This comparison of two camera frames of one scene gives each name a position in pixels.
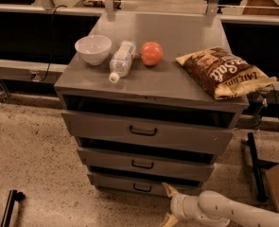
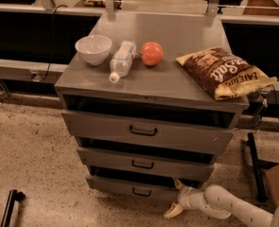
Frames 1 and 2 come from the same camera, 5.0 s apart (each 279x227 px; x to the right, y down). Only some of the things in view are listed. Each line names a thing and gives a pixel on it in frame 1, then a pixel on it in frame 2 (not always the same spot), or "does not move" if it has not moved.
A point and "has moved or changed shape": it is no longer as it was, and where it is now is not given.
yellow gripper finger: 169,221 → 174,210
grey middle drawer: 148,165 does not move
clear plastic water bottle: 122,61 does not move
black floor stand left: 13,197 does not move
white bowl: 94,49 does not move
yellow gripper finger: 170,191 → 179,184
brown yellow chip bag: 224,75 does not move
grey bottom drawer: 139,187 has moved or changed shape
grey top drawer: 149,132 does not move
